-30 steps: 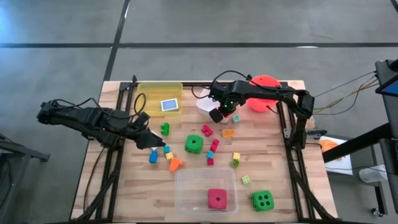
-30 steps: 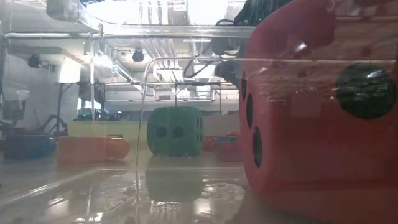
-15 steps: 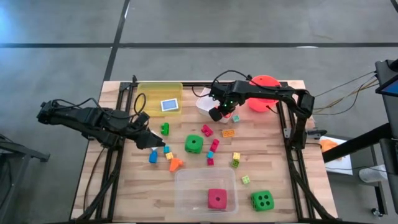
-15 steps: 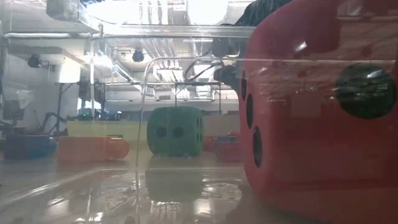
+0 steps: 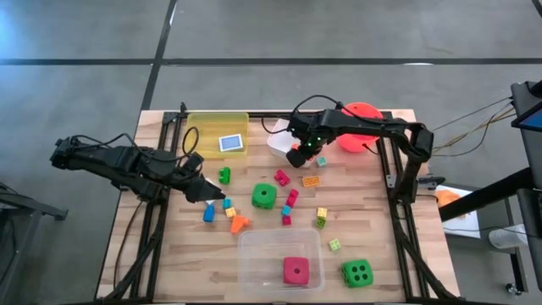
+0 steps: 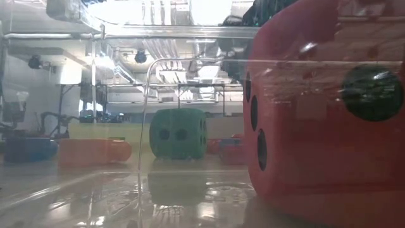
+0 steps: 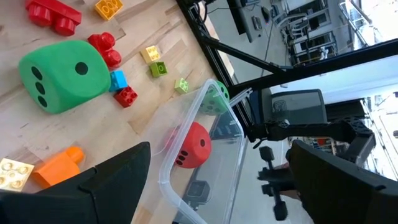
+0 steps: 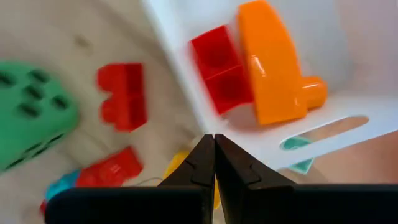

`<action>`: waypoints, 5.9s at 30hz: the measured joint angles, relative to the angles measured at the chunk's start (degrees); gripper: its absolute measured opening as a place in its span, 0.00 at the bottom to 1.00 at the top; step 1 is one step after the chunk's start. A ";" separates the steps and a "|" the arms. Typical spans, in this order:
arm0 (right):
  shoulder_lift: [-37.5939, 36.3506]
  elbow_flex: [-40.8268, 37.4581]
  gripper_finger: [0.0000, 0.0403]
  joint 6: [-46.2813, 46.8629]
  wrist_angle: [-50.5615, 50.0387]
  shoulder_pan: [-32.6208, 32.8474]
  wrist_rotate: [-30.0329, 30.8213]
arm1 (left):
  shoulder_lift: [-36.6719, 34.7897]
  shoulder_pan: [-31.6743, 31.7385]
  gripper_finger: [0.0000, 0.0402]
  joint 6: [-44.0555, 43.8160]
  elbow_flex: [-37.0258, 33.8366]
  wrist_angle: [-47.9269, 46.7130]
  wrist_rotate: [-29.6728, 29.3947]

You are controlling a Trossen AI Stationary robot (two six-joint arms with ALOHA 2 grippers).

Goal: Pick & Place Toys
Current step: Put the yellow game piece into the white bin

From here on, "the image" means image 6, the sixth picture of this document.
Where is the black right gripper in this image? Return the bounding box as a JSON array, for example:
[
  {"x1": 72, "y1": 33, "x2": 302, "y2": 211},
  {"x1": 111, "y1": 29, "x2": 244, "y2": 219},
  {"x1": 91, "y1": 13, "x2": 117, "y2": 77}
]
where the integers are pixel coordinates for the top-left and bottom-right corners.
[{"x1": 218, "y1": 37, "x2": 254, "y2": 84}]

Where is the red foam die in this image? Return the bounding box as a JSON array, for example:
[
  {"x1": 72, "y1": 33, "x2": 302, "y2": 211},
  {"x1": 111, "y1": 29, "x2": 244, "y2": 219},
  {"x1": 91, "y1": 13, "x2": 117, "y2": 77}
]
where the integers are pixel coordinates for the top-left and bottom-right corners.
[{"x1": 242, "y1": 0, "x2": 405, "y2": 222}]

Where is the white plastic bin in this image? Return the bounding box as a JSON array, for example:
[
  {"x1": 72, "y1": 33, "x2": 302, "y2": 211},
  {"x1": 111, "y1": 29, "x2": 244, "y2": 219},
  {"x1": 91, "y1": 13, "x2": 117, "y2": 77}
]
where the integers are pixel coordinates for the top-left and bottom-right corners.
[{"x1": 207, "y1": 116, "x2": 245, "y2": 140}]

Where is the teal small cube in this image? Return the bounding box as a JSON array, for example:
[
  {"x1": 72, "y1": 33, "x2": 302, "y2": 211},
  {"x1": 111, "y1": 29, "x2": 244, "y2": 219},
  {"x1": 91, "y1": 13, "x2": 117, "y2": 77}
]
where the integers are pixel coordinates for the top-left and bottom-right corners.
[{"x1": 220, "y1": 138, "x2": 243, "y2": 147}]

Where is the pink stepped toy block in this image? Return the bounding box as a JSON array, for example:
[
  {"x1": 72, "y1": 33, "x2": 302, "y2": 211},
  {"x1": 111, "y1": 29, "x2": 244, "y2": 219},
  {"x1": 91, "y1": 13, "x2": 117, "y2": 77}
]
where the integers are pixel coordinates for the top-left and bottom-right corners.
[{"x1": 207, "y1": 138, "x2": 222, "y2": 156}]

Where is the pink small cube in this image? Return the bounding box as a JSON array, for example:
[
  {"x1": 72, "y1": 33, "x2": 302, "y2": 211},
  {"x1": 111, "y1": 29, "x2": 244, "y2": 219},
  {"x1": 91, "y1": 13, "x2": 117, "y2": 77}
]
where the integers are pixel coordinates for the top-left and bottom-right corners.
[{"x1": 220, "y1": 144, "x2": 247, "y2": 165}]

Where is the black ceiling spotlight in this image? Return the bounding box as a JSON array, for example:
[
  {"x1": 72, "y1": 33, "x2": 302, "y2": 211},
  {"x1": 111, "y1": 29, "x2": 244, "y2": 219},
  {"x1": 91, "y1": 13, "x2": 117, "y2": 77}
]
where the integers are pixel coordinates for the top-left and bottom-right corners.
[
  {"x1": 27, "y1": 56, "x2": 43, "y2": 70},
  {"x1": 134, "y1": 50, "x2": 148, "y2": 65}
]

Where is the green foam die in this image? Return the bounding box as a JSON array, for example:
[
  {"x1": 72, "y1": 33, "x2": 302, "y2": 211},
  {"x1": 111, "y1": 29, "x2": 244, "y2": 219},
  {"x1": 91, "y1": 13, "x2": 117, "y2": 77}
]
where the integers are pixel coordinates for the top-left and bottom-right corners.
[{"x1": 149, "y1": 108, "x2": 208, "y2": 160}]

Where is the yellow translucent plastic bin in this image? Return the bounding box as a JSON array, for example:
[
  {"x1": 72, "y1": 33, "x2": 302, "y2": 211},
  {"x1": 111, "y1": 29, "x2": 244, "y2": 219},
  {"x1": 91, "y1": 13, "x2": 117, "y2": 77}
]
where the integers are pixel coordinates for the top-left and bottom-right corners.
[{"x1": 67, "y1": 122, "x2": 152, "y2": 153}]

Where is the orange arrow-shaped block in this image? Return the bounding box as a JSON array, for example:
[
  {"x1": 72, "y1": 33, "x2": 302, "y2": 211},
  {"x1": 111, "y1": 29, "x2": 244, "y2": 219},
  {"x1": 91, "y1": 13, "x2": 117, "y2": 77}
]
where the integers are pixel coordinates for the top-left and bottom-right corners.
[{"x1": 58, "y1": 137, "x2": 132, "y2": 166}]

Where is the clear plastic container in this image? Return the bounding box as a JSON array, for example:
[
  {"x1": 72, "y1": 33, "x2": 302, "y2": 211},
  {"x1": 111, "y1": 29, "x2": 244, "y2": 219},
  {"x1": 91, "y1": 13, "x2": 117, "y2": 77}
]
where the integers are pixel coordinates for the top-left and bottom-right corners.
[{"x1": 0, "y1": 0, "x2": 405, "y2": 228}]

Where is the background robot station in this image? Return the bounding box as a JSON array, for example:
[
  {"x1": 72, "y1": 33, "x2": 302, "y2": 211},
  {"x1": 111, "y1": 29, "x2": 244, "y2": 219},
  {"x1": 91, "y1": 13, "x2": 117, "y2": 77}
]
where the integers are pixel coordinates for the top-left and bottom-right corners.
[{"x1": 39, "y1": 111, "x2": 80, "y2": 137}]

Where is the blue bowl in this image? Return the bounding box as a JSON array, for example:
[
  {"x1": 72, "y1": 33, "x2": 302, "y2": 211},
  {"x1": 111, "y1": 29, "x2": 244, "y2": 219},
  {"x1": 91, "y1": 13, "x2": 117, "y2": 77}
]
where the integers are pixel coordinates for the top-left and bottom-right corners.
[{"x1": 3, "y1": 136, "x2": 59, "y2": 163}]

